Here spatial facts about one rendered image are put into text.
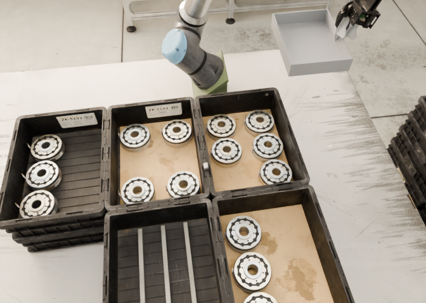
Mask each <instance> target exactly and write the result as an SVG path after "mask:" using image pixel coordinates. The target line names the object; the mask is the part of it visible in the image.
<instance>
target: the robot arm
mask: <svg viewBox="0 0 426 303"><path fill-rule="evenodd" d="M381 1H382V0H349V2H348V3H347V4H346V5H344V6H343V8H342V9H341V10H340V11H339V13H338V15H337V18H336V21H335V28H334V34H333V37H334V41H336V40H337V38H338V37H339V36H340V37H341V38H343V39H344V38H345V37H349V38H350V39H352V40H355V38H356V37H357V33H356V29H357V27H358V26H359V25H361V26H362V27H363V28H366V29H367V28H368V27H369V28H370V29H371V28H372V27H373V25H374V24H375V22H376V21H377V20H378V18H379V17H380V15H381V14H380V13H379V12H378V10H377V6H378V5H379V4H380V2H381ZM211 2H212V0H184V1H183V2H182V3H181V4H180V6H179V8H178V9H177V14H176V19H175V22H174V26H173V29H172V30H171V31H169V32H168V33H167V35H166V38H164V40H163V43H162V54H163V56H164V57H165V58H166V59H168V61H169V62H170V63H172V64H174V65H175V66H177V67H178V68H179V69H181V70H182V71H183V72H185V73H186V74H188V75H189V76H190V78H191V80H192V81H193V83H194V85H196V87H198V88H200V89H208V88H210V87H212V86H213V85H214V84H215V83H216V82H217V81H218V80H219V78H220V77H221V75H222V73H223V70H224V62H223V61H222V59H220V57H218V56H217V55H213V54H211V53H208V52H206V51H204V50H203V49H202V48H201V47H200V41H201V37H202V32H203V28H204V27H205V24H206V22H207V20H208V18H209V11H208V8H209V6H210V4H211ZM347 16H348V17H349V18H347ZM375 17H376V20H375V21H374V22H373V24H371V23H372V21H373V20H374V19H375Z"/></svg>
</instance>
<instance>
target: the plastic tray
mask: <svg viewBox="0 0 426 303"><path fill-rule="evenodd" d="M271 27H272V30H273V33H274V36H275V39H276V42H277V44H278V47H279V50H280V53H281V57H282V59H283V62H284V65H285V68H286V70H287V74H288V76H289V77H292V76H299V75H311V74H324V73H331V72H343V71H349V69H350V67H351V64H352V61H353V59H354V58H353V57H352V55H351V53H350V51H349V49H348V47H347V45H346V43H345V41H344V39H343V38H341V37H340V36H339V37H338V38H337V40H336V41H334V37H333V34H334V28H335V22H334V20H333V18H332V16H331V14H330V12H329V10H328V9H320V10H306V11H293V12H285V13H273V15H272V21H271Z"/></svg>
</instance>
